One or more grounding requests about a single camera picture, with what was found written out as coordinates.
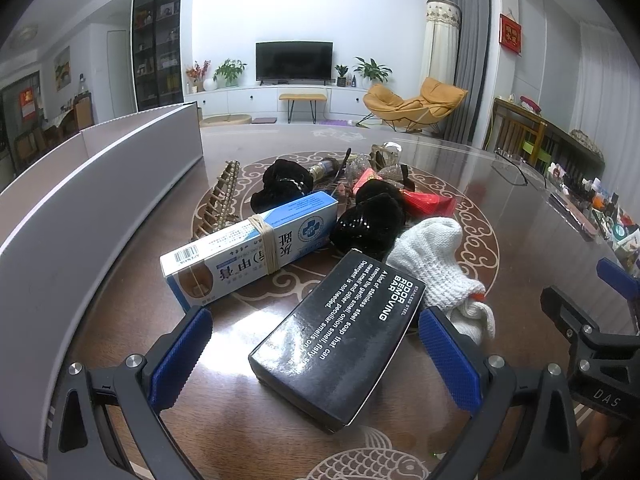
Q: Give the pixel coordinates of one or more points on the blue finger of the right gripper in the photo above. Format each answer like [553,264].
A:
[569,319]
[615,276]

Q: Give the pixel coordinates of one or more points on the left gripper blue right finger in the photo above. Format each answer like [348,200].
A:
[546,443]

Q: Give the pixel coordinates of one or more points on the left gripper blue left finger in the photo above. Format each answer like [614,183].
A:
[83,443]

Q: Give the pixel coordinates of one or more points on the gold beaded hair clip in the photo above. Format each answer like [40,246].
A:
[215,209]

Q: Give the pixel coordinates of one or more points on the white knitted glove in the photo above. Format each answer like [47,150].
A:
[427,251]

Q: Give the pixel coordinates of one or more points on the black odor removing bar box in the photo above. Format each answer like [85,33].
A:
[327,356]

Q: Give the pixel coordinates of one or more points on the black eyeglasses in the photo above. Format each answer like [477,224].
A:
[516,172]

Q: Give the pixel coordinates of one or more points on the red folded paper packet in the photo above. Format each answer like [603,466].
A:
[417,205]

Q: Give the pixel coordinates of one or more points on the wooden dining chair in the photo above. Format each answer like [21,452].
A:
[520,132]

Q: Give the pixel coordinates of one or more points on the gold rhinestone hair clip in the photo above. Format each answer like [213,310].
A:
[385,161]

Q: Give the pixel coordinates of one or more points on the blue white medicine box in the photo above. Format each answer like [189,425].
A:
[218,264]

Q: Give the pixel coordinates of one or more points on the grey storage bin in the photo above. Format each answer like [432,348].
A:
[64,222]

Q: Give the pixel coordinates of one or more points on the small bronze bottle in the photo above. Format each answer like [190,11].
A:
[326,168]

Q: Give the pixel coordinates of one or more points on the black velvet scrunchie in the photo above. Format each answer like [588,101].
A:
[282,182]

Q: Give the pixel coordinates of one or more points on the yellow lounge chair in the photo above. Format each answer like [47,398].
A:
[435,102]

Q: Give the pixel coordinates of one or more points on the green potted plant right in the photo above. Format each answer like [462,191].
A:
[372,71]

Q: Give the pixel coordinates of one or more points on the green potted plant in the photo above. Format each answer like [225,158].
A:
[229,72]
[372,71]

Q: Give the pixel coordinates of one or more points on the small potted plant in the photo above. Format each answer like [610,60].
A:
[341,75]

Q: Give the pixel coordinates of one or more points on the white standing air conditioner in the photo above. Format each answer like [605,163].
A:
[440,49]

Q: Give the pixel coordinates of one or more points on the white tv cabinet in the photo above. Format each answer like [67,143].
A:
[300,101]

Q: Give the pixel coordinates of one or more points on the grey curtain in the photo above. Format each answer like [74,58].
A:
[470,69]

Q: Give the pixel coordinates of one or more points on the black flat television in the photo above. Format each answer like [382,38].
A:
[293,61]

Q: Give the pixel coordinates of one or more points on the green potted plant left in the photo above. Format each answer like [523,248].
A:
[229,72]

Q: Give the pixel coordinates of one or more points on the red flower vase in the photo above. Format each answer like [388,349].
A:
[197,74]

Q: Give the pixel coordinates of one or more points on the dark glass display cabinet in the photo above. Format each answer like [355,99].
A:
[155,53]

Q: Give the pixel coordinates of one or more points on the red wall hanging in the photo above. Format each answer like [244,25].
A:
[510,34]

